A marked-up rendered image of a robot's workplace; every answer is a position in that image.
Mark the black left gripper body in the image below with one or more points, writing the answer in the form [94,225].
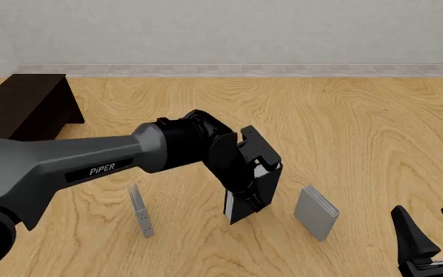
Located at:
[241,183]

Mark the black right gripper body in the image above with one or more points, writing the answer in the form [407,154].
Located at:
[437,268]

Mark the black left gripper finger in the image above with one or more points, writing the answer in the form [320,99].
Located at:
[256,202]

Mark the grey and black left robot arm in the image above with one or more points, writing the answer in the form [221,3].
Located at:
[90,161]

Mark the thick grey book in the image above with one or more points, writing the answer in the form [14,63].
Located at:
[314,215]

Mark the thin grey book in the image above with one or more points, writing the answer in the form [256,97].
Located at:
[141,212]

